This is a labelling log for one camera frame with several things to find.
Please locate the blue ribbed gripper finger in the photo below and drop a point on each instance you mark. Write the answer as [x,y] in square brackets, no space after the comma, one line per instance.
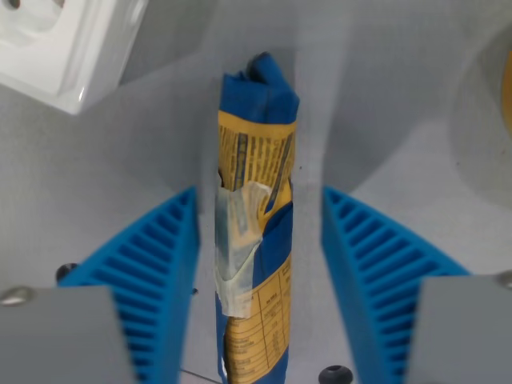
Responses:
[148,280]
[372,280]

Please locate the blue and yellow bag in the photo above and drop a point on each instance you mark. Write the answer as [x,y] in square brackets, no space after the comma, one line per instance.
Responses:
[260,160]

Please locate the black countersunk table screw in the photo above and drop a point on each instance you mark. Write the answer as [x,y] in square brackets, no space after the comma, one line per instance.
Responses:
[65,270]

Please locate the clear packing tape roll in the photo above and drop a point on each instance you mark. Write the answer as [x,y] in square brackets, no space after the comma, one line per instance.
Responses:
[488,120]

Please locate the white wall power socket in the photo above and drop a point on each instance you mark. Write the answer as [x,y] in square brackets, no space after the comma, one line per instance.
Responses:
[80,52]

